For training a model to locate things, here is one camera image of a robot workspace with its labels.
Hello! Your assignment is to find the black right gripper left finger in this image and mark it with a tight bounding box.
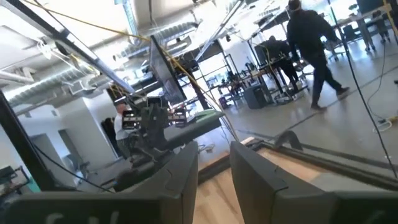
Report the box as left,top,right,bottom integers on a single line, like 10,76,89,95
0,141,200,224

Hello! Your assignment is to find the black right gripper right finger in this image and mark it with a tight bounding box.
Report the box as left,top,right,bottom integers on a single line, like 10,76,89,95
229,141,398,224

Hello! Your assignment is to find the person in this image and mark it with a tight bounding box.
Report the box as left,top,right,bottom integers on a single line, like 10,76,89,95
285,0,351,112
262,35,302,93
113,102,134,159

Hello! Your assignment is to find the dark grey desk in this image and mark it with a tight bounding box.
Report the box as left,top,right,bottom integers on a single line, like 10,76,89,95
163,110,226,151

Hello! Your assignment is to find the black computer tower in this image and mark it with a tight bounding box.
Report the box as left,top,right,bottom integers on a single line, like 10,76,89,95
243,85,269,110

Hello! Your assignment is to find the computer monitor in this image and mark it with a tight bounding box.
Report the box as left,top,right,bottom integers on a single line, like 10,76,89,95
149,34,188,105

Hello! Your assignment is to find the black frame bracket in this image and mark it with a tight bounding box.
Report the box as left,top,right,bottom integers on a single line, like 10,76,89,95
273,129,305,151

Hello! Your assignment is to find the white cable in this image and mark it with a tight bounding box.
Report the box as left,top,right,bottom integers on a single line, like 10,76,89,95
372,116,394,134

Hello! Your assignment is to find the long black floor cable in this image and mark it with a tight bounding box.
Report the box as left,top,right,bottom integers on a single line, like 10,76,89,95
327,0,398,180

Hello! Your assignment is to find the yellow cable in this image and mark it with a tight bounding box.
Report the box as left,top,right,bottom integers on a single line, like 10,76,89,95
21,0,241,142

